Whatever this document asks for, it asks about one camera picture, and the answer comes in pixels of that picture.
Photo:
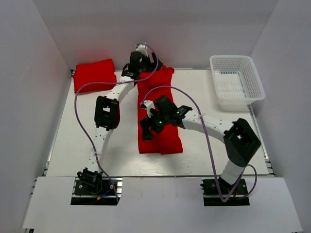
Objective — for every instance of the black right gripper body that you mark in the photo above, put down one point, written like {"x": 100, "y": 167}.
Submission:
{"x": 150, "y": 120}

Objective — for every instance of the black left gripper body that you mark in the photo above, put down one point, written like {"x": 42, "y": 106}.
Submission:
{"x": 152, "y": 61}

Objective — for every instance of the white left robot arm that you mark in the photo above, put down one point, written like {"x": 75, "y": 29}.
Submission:
{"x": 107, "y": 108}

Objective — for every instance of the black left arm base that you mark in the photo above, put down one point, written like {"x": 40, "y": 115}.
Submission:
{"x": 92, "y": 188}

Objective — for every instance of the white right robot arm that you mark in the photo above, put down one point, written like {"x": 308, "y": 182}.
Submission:
{"x": 241, "y": 142}

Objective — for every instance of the red folded t shirt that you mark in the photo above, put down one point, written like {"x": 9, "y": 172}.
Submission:
{"x": 101, "y": 71}

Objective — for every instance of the white plastic mesh basket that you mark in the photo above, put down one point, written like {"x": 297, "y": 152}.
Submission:
{"x": 236, "y": 81}

